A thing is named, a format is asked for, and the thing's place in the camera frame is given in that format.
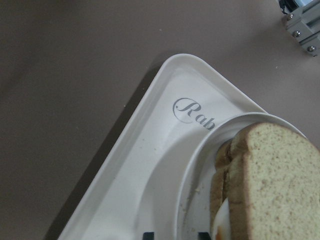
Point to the cream rabbit tray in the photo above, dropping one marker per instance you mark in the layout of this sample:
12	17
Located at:
136	190

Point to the aluminium frame post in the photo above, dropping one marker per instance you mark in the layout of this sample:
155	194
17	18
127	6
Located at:
302	21

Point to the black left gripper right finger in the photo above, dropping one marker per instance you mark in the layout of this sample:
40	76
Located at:
203	236

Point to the fried egg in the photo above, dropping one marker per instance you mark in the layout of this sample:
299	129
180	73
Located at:
221	227

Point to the bread slice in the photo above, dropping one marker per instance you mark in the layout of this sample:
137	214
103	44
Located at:
224	184
273	185

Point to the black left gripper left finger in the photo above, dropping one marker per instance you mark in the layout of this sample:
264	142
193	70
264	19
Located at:
148	236

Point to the bread slice on plate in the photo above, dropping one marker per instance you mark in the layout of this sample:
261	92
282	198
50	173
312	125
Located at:
224	184

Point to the white round plate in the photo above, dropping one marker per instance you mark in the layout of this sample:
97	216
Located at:
193	214

